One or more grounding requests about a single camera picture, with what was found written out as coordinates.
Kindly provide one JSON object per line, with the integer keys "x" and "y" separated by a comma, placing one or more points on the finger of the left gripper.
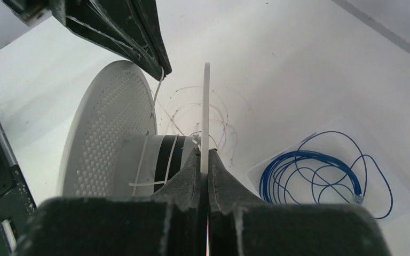
{"x": 129, "y": 29}

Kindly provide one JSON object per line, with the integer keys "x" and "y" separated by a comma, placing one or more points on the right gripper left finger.
{"x": 164, "y": 223}

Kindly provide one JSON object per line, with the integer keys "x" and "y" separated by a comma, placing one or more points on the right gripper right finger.
{"x": 241, "y": 223}

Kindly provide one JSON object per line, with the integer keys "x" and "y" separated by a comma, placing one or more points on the white cable spool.
{"x": 113, "y": 148}

